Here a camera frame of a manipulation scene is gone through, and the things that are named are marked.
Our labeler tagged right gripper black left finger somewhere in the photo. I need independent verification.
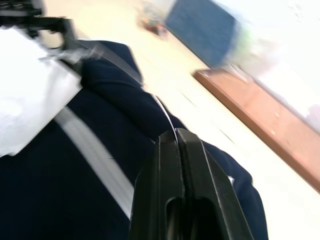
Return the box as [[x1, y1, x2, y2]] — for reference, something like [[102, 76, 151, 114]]
[[128, 129, 186, 240]]

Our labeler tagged finger of the black ribbed left gripper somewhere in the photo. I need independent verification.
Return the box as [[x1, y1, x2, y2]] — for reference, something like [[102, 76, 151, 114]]
[[26, 15, 85, 74]]

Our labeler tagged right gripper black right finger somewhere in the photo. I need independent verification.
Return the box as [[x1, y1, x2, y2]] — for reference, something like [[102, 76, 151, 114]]
[[175, 128, 255, 240]]

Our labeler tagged thin white zipper pull cord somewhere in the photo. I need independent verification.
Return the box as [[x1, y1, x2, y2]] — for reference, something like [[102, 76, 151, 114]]
[[153, 94, 179, 142]]

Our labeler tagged navy and white jacket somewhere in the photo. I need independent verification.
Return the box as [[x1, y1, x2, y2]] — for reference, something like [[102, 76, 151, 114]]
[[0, 26, 270, 240]]

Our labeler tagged colourful small clutter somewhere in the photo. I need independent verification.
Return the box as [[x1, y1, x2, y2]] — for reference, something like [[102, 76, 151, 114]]
[[135, 0, 172, 39]]

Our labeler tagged brown wooden board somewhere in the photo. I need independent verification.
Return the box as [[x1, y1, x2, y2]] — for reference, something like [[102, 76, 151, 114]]
[[191, 68, 320, 194]]

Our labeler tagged blue panel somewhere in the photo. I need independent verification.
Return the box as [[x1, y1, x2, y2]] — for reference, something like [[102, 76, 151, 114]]
[[164, 0, 241, 69]]

